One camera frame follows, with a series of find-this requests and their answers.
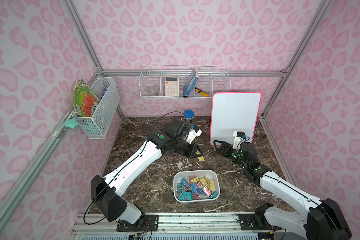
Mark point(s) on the yellow utility knife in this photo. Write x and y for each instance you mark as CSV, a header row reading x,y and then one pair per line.
x,y
204,94

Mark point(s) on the white calculator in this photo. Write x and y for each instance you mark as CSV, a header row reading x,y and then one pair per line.
x,y
171,86

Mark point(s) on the wire shelf on back wall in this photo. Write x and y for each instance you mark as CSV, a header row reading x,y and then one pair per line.
x,y
212,80

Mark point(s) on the blue binder clip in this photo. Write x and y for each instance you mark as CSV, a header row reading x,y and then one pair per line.
x,y
193,188

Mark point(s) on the white storage tray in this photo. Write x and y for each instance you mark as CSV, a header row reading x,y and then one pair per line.
x,y
208,187

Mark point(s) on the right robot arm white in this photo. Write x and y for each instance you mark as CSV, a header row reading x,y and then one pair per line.
x,y
316,219

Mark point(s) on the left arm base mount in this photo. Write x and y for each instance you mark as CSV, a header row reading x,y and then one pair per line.
x,y
145,223

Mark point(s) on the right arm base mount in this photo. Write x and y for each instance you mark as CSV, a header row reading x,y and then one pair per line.
x,y
254,222

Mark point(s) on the blue book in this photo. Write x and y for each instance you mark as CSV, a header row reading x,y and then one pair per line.
x,y
191,82

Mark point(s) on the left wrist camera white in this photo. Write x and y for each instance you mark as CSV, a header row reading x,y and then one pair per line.
x,y
192,135

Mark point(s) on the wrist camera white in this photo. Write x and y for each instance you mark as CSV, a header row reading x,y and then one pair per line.
x,y
192,135
238,138

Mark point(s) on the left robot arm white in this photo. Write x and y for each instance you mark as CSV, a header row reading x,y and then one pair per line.
x,y
107,192

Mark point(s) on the green red snack bag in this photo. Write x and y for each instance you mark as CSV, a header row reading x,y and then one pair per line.
x,y
84,100

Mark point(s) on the white mesh wall basket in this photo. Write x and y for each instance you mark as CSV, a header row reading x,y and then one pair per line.
x,y
97,127

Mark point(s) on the blue lid pencil canister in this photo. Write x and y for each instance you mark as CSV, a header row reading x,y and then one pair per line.
x,y
188,118

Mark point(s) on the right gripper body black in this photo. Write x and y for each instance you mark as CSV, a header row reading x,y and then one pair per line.
x,y
225,148

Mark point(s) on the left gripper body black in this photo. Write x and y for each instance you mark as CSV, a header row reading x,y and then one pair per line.
x,y
185,144

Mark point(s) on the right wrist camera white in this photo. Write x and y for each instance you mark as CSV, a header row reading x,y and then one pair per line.
x,y
238,138

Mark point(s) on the pink framed whiteboard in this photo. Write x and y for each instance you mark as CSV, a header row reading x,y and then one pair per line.
x,y
234,112

